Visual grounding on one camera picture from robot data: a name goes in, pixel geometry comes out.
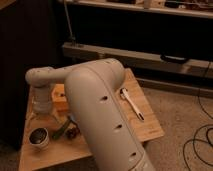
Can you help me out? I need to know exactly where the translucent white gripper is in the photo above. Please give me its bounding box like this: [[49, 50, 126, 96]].
[[26, 112, 61, 131]]

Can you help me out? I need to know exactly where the dark metal cup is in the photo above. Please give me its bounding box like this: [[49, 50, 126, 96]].
[[29, 128, 47, 144]]

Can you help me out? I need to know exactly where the white paper cup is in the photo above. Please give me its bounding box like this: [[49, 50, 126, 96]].
[[29, 128, 49, 149]]

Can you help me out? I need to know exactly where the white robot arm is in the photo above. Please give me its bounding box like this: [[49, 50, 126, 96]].
[[25, 58, 156, 171]]

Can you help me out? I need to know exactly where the yellow plastic tray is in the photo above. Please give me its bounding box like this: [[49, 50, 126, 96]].
[[52, 84, 69, 112]]

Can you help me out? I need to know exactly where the wooden table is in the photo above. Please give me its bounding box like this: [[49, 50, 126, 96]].
[[19, 68, 164, 171]]

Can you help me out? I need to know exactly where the bunch of dark grapes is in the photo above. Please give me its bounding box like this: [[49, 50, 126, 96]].
[[66, 127, 80, 140]]

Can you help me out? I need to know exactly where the metal clamp pole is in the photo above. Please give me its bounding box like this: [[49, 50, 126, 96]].
[[63, 0, 76, 45]]

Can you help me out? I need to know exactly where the white spoon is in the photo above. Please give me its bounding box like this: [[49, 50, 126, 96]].
[[120, 88, 144, 121]]

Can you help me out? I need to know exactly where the upper wooden shelf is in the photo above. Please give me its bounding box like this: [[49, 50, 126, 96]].
[[57, 0, 213, 19]]

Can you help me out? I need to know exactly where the grey metal shelf rail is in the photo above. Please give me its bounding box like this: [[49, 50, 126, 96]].
[[62, 42, 213, 79]]

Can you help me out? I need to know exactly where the black handle on shelf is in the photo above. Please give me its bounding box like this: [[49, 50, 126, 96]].
[[160, 54, 189, 64]]

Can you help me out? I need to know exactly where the black floor cable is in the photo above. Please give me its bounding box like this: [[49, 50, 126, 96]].
[[182, 59, 213, 171]]

